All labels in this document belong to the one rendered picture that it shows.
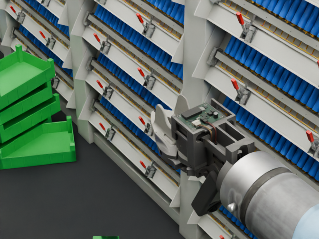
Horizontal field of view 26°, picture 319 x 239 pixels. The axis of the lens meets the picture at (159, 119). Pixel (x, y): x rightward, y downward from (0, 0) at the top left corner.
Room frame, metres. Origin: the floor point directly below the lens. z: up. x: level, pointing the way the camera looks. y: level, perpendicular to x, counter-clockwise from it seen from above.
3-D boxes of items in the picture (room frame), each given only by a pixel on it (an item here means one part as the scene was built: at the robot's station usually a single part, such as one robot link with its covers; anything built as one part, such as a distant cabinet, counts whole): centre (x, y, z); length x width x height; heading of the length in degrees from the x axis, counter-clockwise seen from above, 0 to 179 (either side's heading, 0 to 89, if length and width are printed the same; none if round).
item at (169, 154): (0.76, -0.03, 1.14); 0.09 x 0.05 x 0.02; 34
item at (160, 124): (0.80, 0.00, 1.16); 0.09 x 0.03 x 0.06; 34
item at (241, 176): (0.65, -0.12, 1.16); 0.10 x 0.05 x 0.09; 123
